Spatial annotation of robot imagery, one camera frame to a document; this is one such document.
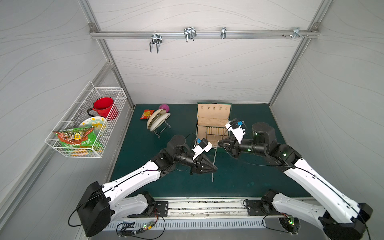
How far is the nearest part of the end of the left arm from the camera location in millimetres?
575

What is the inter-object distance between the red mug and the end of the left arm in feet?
1.41

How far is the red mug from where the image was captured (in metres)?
0.67
